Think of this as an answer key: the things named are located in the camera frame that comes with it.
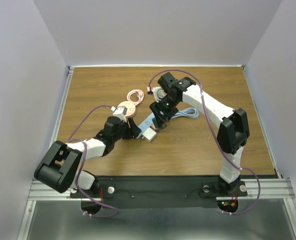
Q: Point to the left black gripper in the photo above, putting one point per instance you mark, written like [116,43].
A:
[133,132]

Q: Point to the blue power strip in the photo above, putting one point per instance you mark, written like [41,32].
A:
[146,124]

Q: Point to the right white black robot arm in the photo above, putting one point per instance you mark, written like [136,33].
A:
[229,127]

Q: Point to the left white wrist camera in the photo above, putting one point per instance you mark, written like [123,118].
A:
[120,113]

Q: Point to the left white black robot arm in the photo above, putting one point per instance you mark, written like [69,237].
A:
[58,167]

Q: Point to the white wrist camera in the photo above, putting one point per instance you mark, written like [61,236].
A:
[120,113]
[157,92]

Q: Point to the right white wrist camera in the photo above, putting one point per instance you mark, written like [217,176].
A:
[157,92]

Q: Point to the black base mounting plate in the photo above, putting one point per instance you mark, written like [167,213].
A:
[153,192]

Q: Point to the white cube adapter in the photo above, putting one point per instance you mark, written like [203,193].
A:
[149,134]

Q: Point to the dark green cube socket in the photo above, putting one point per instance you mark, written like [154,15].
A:
[161,126]

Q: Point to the pink round power strip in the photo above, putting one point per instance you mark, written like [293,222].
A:
[131,108]

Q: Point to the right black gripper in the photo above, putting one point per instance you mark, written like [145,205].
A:
[156,107]

